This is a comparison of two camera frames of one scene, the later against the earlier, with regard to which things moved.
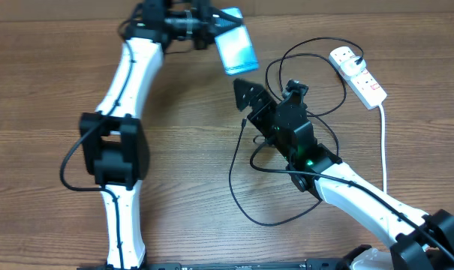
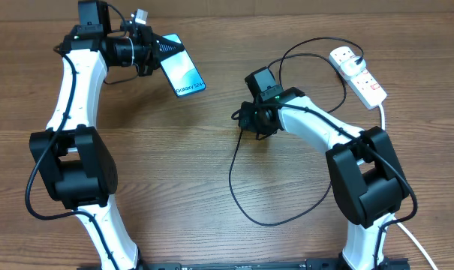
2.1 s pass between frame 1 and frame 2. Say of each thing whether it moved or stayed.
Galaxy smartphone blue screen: moved
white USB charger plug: stayed
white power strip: stayed
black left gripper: moved
